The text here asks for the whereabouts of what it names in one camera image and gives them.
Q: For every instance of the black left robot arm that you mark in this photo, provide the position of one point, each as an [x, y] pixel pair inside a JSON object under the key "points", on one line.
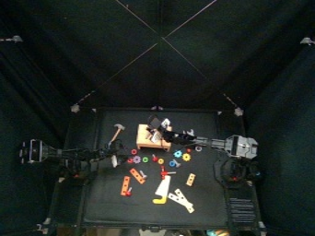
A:
{"points": [[38, 151]]}

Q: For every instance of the blue toy nut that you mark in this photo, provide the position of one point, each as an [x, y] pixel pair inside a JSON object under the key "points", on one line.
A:
{"points": [[173, 163]]}

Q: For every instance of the white printed label plate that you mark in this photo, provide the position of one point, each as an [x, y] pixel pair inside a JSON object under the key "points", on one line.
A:
{"points": [[242, 210]]}

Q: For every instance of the yellow toy gear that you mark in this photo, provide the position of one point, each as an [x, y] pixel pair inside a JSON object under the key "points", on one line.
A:
{"points": [[186, 157]]}

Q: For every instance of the grey frame corner bracket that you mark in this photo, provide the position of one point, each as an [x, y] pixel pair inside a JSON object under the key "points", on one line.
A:
{"points": [[75, 108], [308, 40], [15, 39], [42, 228], [157, 108], [238, 111]]}

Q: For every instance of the short yellow perforated bar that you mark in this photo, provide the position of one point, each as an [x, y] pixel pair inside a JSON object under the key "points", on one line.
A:
{"points": [[191, 179]]}

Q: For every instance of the wooden toy workbench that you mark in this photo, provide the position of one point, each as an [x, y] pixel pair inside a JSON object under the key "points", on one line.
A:
{"points": [[145, 139]]}

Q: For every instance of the small red toy nut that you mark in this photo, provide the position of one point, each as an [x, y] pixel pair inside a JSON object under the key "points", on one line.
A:
{"points": [[189, 150]]}

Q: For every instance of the green toy nut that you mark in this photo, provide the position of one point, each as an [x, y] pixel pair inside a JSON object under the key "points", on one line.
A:
{"points": [[145, 159]]}

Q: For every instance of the white toy washer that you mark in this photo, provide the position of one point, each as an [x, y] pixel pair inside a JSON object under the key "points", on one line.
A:
{"points": [[198, 148]]}

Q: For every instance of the red toy screw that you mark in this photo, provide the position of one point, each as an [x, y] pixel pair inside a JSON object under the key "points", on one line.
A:
{"points": [[129, 192], [165, 173], [154, 158], [130, 160]]}

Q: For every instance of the yellow toy nut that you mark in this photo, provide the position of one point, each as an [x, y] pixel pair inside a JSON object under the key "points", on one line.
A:
{"points": [[161, 161]]}

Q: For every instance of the orange perforated toy bar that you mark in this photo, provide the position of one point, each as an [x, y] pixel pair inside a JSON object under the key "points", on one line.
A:
{"points": [[137, 176], [125, 185]]}

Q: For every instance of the blue toy gear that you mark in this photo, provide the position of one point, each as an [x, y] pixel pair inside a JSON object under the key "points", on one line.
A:
{"points": [[178, 153]]}

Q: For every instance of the grey toy screw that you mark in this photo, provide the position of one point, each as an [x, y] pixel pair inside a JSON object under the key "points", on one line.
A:
{"points": [[178, 164], [143, 174]]}

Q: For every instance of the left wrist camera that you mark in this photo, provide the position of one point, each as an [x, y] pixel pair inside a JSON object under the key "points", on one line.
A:
{"points": [[117, 145]]}

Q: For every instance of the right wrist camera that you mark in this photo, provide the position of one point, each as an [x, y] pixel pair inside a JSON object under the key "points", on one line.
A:
{"points": [[158, 123]]}

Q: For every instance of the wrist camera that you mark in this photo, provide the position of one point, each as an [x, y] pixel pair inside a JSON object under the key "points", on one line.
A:
{"points": [[158, 123], [117, 145]]}

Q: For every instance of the purple toy gear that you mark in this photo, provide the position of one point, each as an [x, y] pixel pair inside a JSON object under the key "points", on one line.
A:
{"points": [[137, 159]]}

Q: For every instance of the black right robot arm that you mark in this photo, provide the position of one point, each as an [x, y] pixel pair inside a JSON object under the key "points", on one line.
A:
{"points": [[241, 146]]}

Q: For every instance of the white perforated toy bar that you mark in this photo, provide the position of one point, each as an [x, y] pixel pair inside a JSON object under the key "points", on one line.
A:
{"points": [[183, 197], [181, 202]]}

